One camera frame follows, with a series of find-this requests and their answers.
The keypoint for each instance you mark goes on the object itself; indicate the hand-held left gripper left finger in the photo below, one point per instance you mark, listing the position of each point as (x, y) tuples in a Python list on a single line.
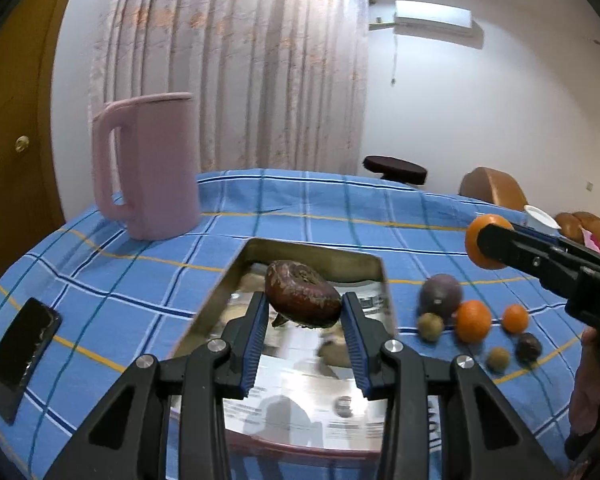
[(252, 347)]

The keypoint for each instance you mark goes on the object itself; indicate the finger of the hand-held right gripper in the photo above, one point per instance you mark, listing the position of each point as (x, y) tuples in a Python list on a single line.
[(525, 255)]

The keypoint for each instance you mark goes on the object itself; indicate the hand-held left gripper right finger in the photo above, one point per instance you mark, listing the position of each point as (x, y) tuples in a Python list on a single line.
[(356, 347)]

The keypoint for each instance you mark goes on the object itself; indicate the rectangular metal tin tray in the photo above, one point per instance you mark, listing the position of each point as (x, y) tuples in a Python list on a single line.
[(300, 410)]

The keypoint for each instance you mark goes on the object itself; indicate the person's right hand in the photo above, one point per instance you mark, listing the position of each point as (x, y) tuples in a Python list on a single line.
[(587, 385)]

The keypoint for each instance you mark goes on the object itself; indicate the brownish fruit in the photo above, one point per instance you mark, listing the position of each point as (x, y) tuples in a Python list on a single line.
[(334, 354)]

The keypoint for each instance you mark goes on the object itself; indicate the white paper cup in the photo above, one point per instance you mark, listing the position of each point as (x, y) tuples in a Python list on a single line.
[(540, 219)]

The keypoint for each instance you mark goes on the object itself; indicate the brown bread roll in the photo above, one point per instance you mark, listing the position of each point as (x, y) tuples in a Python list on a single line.
[(587, 230)]

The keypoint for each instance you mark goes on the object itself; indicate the small orange mandarin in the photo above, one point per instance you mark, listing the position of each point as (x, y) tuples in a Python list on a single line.
[(515, 318)]

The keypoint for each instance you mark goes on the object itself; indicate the brown chair back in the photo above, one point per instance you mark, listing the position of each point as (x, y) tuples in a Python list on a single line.
[(492, 187)]

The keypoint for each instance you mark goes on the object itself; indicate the small greenish-brown fruit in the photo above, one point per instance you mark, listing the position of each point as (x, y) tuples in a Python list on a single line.
[(430, 327), (497, 359)]

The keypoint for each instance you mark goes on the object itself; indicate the large orange mandarin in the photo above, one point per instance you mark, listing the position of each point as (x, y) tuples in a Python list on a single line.
[(473, 321)]

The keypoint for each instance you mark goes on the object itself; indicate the small dark passion fruit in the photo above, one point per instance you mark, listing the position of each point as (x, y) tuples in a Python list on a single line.
[(528, 348)]

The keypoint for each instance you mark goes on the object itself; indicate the smooth purple passion fruit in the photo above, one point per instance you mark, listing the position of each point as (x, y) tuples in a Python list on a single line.
[(440, 294)]

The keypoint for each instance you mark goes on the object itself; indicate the dark round stool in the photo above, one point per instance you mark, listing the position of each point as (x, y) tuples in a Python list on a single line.
[(395, 167)]

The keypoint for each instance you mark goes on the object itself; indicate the blue plaid tablecloth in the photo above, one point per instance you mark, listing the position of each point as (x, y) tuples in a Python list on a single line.
[(105, 280)]

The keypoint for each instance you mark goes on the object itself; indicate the pink plastic jug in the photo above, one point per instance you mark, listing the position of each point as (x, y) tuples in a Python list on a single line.
[(150, 170)]

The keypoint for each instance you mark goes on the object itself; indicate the black smartphone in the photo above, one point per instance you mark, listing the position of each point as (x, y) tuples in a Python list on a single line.
[(20, 357)]

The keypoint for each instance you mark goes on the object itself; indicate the white air conditioner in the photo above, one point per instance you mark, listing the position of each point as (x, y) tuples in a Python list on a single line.
[(430, 17)]

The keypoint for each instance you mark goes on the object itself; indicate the pink floral curtain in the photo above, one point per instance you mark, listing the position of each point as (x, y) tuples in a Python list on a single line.
[(240, 65)]

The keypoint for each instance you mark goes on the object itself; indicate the brass door knob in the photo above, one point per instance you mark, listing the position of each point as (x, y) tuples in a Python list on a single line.
[(21, 144)]

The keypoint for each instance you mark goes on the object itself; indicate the wooden door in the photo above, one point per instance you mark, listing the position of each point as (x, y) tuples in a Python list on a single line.
[(10, 125)]

